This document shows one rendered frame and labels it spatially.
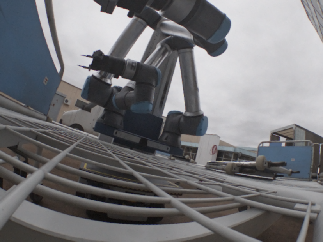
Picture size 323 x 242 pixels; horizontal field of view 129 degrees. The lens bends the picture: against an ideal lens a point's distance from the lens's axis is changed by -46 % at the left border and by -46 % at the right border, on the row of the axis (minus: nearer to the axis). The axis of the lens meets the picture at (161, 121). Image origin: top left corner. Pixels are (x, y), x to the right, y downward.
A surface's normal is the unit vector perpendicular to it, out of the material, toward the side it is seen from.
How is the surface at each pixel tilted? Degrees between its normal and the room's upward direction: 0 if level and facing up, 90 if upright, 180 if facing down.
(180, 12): 164
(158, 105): 90
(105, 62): 92
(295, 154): 90
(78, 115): 89
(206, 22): 148
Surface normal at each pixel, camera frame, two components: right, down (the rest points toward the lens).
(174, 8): 0.01, 0.93
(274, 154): -0.84, -0.33
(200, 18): 0.15, 0.80
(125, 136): 0.44, -0.10
